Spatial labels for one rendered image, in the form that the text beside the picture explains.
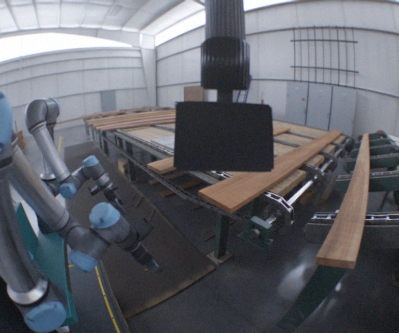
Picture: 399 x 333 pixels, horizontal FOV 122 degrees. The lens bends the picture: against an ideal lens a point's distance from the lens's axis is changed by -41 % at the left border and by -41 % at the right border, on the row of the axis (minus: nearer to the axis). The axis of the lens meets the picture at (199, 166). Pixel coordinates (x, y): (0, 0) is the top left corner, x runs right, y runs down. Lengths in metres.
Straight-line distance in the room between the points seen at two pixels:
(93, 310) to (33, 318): 0.71
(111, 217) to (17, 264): 0.26
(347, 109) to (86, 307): 6.53
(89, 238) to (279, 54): 7.76
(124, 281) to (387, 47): 7.89
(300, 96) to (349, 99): 1.70
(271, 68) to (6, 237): 7.95
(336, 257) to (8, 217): 0.74
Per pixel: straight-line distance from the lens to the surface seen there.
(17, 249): 0.42
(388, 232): 0.81
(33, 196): 0.52
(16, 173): 0.50
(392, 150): 2.65
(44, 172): 1.10
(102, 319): 1.13
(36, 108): 0.92
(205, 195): 0.85
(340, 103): 6.27
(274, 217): 0.94
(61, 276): 0.83
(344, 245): 0.63
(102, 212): 0.49
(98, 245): 0.51
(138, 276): 1.63
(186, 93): 11.27
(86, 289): 1.27
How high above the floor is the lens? 1.30
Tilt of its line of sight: 21 degrees down
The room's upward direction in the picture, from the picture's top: straight up
